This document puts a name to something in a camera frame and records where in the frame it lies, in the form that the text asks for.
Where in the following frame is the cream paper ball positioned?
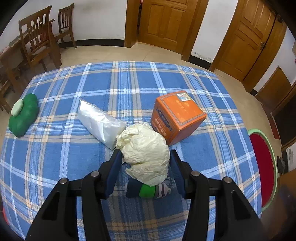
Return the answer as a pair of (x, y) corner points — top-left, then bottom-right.
(115, 122), (170, 186)

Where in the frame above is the red basin with green rim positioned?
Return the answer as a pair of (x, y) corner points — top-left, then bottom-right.
(247, 128), (278, 211)

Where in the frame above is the blue plaid tablecloth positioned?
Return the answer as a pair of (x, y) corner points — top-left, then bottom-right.
(1, 61), (262, 240)

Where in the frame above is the blue green striped sock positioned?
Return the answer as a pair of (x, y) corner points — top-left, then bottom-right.
(125, 178), (171, 199)

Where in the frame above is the clear plastic bag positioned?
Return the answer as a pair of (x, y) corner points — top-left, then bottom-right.
(78, 99), (126, 150)

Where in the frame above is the green cloud-shaped toy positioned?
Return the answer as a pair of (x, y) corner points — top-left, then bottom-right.
(9, 93), (39, 138)

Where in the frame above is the dark entrance door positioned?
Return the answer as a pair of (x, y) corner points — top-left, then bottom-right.
(271, 82), (295, 149)

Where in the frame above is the orange cardboard box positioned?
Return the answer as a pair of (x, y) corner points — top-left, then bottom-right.
(151, 91), (207, 146)

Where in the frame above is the wooden low cabinet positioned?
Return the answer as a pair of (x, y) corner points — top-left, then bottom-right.
(255, 66), (292, 109)

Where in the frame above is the wooden chair at table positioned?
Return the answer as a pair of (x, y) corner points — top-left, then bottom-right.
(18, 6), (62, 70)

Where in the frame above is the right wooden door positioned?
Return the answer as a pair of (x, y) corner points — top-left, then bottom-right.
(210, 1), (287, 93)

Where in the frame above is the wooden door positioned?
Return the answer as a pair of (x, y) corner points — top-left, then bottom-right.
(124, 0), (208, 61)
(210, 1), (287, 93)

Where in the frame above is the left wooden door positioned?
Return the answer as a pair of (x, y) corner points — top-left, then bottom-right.
(124, 0), (208, 61)

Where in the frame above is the wooden chair near wall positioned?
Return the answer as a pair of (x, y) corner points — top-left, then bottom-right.
(55, 3), (77, 48)

